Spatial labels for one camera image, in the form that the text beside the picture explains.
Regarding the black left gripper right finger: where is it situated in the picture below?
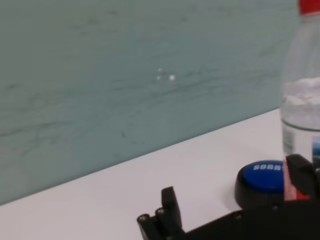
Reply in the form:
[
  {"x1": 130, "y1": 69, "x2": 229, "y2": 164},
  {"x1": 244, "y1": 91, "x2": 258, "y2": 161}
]
[{"x1": 285, "y1": 154, "x2": 320, "y2": 198}]

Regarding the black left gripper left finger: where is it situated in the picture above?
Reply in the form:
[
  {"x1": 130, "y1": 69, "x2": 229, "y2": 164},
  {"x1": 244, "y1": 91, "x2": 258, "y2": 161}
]
[{"x1": 136, "y1": 186, "x2": 186, "y2": 240}]

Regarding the blue push button black base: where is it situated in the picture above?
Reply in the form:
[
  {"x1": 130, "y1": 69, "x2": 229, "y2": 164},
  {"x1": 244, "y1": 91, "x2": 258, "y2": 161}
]
[{"x1": 234, "y1": 159, "x2": 288, "y2": 213}]

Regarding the clear water bottle red cap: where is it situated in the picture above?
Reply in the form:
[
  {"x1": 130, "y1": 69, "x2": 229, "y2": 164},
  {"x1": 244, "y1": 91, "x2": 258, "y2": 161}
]
[{"x1": 280, "y1": 0, "x2": 320, "y2": 202}]

